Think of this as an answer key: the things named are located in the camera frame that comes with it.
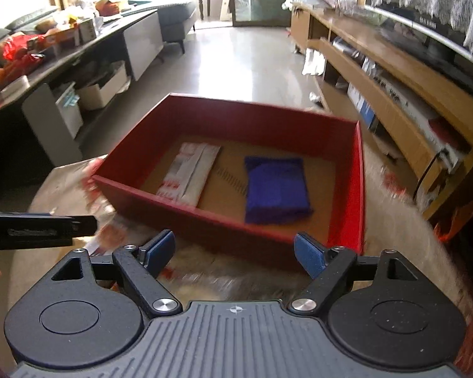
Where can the white red snack packet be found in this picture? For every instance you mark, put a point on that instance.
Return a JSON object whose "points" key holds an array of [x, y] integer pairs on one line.
{"points": [[189, 173]]}

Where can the orange plastic bag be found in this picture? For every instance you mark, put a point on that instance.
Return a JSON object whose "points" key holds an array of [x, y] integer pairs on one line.
{"points": [[465, 216]]}

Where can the grey sofa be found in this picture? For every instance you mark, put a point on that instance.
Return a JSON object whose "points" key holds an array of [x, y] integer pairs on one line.
{"points": [[175, 17]]}

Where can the white storage bin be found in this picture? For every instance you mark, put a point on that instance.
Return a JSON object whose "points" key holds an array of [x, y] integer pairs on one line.
{"points": [[102, 90]]}

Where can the orange box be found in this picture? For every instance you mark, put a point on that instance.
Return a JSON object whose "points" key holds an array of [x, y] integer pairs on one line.
{"points": [[61, 35]]}

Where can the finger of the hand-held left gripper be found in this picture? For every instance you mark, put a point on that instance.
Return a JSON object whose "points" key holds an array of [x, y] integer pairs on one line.
{"points": [[31, 230]]}

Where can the red plastic bag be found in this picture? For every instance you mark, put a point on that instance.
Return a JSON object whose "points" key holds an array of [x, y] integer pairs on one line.
{"points": [[21, 51]]}

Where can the white blue storage box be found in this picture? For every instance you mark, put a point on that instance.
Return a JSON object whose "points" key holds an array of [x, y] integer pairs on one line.
{"points": [[69, 114]]}

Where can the curved television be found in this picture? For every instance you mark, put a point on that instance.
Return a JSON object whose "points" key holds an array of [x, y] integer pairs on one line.
{"points": [[437, 35]]}

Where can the dark long desk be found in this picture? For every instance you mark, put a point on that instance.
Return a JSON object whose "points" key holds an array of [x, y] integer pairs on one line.
{"points": [[82, 45]]}

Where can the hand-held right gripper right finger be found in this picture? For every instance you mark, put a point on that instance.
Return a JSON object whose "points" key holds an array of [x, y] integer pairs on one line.
{"points": [[309, 254]]}

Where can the red flat item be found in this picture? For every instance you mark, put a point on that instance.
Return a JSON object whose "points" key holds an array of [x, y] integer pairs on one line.
{"points": [[445, 132]]}

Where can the white printed snack packet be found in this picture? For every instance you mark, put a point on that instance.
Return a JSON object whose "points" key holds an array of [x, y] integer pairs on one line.
{"points": [[102, 232]]}

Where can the white plastic bag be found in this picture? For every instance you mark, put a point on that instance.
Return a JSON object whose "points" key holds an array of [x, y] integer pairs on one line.
{"points": [[313, 63]]}

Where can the wooden television cabinet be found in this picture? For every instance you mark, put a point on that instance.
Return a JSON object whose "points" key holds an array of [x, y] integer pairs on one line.
{"points": [[398, 59]]}

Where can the blue snack packet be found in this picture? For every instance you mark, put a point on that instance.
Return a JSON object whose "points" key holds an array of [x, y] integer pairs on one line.
{"points": [[276, 189]]}

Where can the red cardboard box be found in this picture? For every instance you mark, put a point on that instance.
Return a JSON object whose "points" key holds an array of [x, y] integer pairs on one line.
{"points": [[220, 118]]}

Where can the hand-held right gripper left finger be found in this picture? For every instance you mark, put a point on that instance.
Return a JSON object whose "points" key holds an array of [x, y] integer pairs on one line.
{"points": [[161, 248]]}

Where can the long white electronic device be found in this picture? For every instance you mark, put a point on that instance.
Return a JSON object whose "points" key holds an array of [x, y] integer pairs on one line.
{"points": [[410, 102]]}

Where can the small white box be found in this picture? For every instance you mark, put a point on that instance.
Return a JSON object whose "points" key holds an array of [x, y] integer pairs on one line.
{"points": [[87, 30]]}

